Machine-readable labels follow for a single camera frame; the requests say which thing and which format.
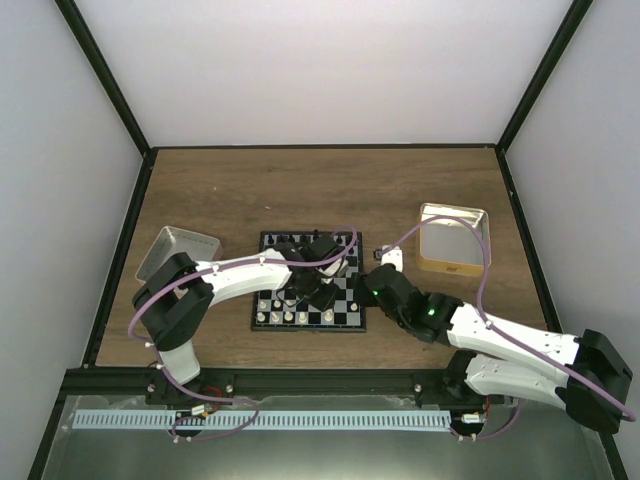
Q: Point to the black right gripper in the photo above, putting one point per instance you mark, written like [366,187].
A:
[362,290]

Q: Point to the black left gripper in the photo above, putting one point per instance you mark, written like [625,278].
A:
[324,301]

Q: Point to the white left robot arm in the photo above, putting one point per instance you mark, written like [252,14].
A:
[170,306]

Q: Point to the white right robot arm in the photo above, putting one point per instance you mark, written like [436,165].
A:
[584,375]

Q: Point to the black white chess board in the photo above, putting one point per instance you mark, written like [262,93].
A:
[344,319]

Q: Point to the row of black chess pieces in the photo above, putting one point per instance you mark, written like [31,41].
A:
[280,240]

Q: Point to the gold metal tin box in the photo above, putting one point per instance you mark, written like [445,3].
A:
[450,245]

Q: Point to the pink metal tin box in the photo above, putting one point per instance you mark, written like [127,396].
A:
[172,240]

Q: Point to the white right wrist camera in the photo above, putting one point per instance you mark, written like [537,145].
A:
[387,255]

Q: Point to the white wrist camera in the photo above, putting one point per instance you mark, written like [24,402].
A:
[336,269]
[387,255]

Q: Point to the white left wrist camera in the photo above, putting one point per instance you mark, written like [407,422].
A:
[336,269]

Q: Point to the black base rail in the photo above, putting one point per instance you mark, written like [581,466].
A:
[425,387]

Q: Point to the black enclosure frame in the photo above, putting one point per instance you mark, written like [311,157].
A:
[324,185]

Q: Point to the light blue cable duct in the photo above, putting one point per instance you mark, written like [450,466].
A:
[421,421]

